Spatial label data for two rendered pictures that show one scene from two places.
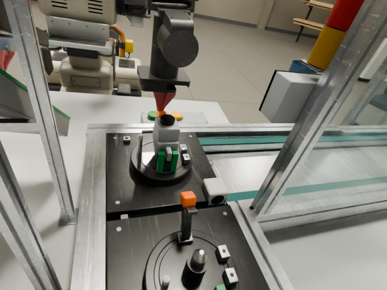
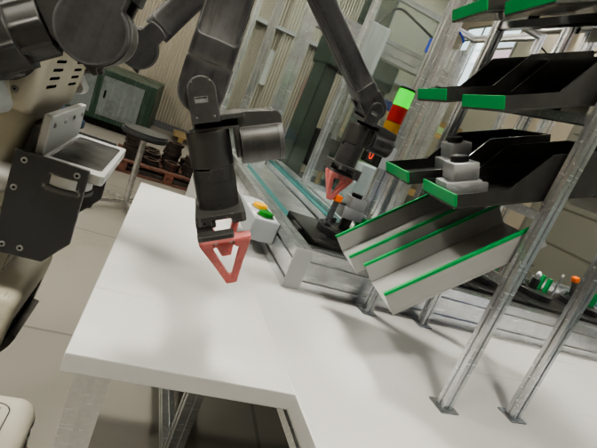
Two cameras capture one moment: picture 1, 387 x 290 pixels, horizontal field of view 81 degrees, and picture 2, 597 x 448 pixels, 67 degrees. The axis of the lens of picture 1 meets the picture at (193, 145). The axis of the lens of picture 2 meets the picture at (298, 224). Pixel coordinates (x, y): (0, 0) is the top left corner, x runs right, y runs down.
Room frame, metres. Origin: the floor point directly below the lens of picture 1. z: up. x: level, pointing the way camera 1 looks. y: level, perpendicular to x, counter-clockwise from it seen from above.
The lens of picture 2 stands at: (0.47, 1.26, 1.24)
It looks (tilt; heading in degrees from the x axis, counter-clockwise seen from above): 13 degrees down; 272
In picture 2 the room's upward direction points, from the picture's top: 22 degrees clockwise
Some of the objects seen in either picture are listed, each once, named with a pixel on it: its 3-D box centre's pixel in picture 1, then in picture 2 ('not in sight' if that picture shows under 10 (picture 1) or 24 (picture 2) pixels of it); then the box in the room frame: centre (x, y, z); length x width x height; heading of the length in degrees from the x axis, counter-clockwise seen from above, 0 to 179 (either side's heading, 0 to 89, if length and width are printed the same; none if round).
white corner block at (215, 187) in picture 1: (213, 191); not in sight; (0.34, -0.07, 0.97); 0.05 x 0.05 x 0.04; 25
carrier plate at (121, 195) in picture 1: (160, 166); (338, 239); (0.39, 0.06, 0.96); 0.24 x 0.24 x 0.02; 25
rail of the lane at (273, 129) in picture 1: (232, 139); (260, 207); (0.64, -0.12, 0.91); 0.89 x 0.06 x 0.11; 115
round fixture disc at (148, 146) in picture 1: (162, 159); (341, 232); (0.39, 0.06, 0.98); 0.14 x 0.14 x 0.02
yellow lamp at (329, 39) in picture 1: (333, 49); (390, 130); (0.36, -0.16, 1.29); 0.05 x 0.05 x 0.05
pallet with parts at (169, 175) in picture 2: not in sight; (171, 159); (2.23, -3.66, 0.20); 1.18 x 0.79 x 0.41; 23
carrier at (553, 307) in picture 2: not in sight; (535, 281); (-0.29, -0.25, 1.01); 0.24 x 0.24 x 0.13; 25
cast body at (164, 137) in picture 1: (166, 134); (355, 206); (0.38, 0.06, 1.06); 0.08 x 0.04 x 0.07; 24
